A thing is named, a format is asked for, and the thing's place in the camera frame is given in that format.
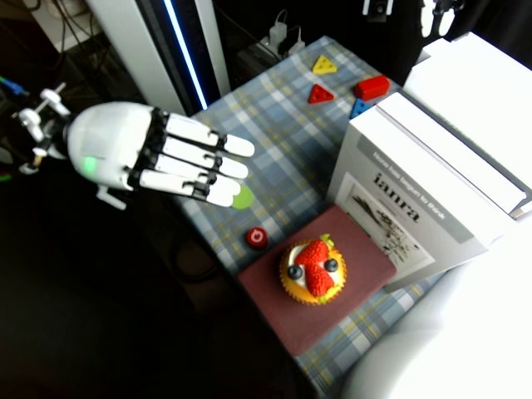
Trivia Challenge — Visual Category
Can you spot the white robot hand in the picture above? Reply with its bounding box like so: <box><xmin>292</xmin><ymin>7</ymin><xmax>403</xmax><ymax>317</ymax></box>
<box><xmin>65</xmin><ymin>101</ymin><xmax>255</xmax><ymax>211</ymax></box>

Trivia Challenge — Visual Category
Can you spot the maroon hardcover book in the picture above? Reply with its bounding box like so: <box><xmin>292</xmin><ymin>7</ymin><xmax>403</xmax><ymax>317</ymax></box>
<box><xmin>237</xmin><ymin>204</ymin><xmax>398</xmax><ymax>357</ymax></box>

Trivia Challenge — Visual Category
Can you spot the white column blue light strip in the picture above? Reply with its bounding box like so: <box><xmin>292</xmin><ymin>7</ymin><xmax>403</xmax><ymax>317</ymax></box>
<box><xmin>85</xmin><ymin>0</ymin><xmax>232</xmax><ymax>117</ymax></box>

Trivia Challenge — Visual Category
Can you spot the green round toy cookie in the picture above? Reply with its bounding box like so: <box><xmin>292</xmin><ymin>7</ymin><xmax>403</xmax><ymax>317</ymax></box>
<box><xmin>231</xmin><ymin>185</ymin><xmax>255</xmax><ymax>210</ymax></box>

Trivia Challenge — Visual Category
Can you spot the blue plaid tablecloth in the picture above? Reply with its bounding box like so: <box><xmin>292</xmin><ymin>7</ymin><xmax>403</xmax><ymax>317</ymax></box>
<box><xmin>176</xmin><ymin>36</ymin><xmax>448</xmax><ymax>399</ymax></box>

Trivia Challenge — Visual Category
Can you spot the red round button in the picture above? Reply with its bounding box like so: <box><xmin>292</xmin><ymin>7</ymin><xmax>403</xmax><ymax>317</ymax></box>
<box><xmin>245</xmin><ymin>227</ymin><xmax>269</xmax><ymax>251</ymax></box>

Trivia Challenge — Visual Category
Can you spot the white power strip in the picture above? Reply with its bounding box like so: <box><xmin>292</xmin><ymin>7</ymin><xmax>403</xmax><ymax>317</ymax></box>
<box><xmin>258</xmin><ymin>35</ymin><xmax>308</xmax><ymax>60</ymax></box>

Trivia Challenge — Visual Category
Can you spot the red triangle block with holes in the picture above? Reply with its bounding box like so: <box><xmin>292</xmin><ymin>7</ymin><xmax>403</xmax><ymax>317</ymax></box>
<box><xmin>308</xmin><ymin>83</ymin><xmax>336</xmax><ymax>105</ymax></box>

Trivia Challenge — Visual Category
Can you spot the yellow triangle block with holes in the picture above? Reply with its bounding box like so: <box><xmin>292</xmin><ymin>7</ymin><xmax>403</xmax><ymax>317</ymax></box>
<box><xmin>312</xmin><ymin>54</ymin><xmax>338</xmax><ymax>76</ymax></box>

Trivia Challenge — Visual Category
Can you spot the toy cupcake with strawberries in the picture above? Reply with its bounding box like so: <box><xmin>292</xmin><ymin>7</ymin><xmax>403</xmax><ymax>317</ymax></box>
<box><xmin>278</xmin><ymin>233</ymin><xmax>348</xmax><ymax>307</ymax></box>

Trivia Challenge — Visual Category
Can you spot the blue triangle block with holes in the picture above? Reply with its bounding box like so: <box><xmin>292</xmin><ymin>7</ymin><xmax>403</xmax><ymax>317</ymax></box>
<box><xmin>349</xmin><ymin>98</ymin><xmax>373</xmax><ymax>121</ymax></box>

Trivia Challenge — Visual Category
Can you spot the red rectangular block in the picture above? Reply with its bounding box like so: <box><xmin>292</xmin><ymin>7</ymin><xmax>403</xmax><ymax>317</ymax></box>
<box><xmin>354</xmin><ymin>74</ymin><xmax>392</xmax><ymax>101</ymax></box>

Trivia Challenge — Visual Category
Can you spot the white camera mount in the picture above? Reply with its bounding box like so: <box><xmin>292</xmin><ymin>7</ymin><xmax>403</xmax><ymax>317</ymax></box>
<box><xmin>361</xmin><ymin>0</ymin><xmax>396</xmax><ymax>22</ymax></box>

